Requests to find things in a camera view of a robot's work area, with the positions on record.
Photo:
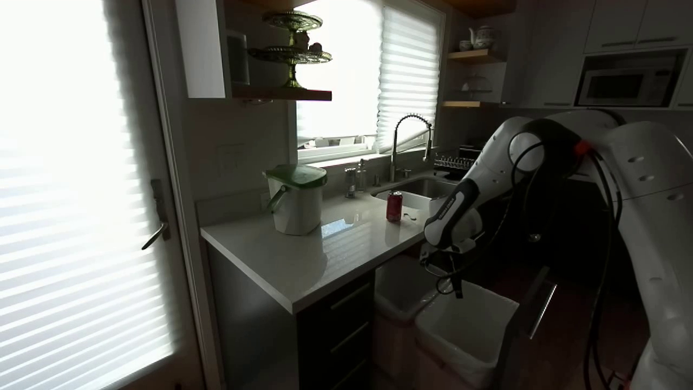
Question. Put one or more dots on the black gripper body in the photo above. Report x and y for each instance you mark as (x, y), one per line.
(446, 260)

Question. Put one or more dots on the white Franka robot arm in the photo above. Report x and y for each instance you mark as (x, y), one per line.
(651, 217)

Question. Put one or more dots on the white waste bin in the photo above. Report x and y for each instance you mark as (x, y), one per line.
(401, 293)
(468, 333)

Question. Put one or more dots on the dark pull-out drawer front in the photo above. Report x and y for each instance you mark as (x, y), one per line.
(531, 325)

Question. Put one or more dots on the dark counter base cabinet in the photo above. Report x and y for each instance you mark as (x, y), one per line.
(333, 338)

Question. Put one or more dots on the white compost bin green lid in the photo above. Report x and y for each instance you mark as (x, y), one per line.
(297, 202)

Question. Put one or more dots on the red soda can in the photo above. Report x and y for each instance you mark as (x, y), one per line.
(395, 207)

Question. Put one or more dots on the dark dish rack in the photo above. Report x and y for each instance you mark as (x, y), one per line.
(456, 162)

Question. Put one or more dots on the chrome soap dispenser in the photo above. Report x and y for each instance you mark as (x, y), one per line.
(355, 176)

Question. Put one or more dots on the chrome gooseneck faucet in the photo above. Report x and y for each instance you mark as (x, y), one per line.
(412, 117)

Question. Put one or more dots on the wooden corner shelf with dishes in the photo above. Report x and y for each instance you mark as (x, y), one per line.
(463, 105)

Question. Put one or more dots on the bright kitchen window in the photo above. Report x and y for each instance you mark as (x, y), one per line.
(360, 72)

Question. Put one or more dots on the wooden corner shelf with teapot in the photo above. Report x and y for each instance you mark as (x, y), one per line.
(468, 55)

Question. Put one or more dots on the built-in microwave oven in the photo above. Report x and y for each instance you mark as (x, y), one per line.
(628, 84)

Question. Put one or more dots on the tiered cake stand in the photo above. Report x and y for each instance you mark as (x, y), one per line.
(294, 50)

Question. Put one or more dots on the white upper cabinets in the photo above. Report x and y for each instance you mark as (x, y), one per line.
(636, 25)

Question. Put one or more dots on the door with white blinds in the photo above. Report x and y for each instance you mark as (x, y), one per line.
(72, 196)

